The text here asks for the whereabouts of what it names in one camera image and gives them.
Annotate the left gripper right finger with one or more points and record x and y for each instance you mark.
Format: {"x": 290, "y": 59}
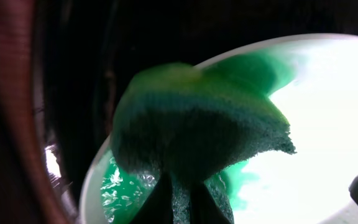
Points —
{"x": 203, "y": 209}

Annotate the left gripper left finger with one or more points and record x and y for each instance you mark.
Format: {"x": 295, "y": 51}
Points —
{"x": 157, "y": 209}

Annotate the green scouring sponge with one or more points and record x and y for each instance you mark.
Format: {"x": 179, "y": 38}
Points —
{"x": 192, "y": 124}

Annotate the mint plate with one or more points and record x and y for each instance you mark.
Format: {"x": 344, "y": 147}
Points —
{"x": 313, "y": 80}

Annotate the black round tray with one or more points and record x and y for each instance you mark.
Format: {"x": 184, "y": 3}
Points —
{"x": 85, "y": 53}

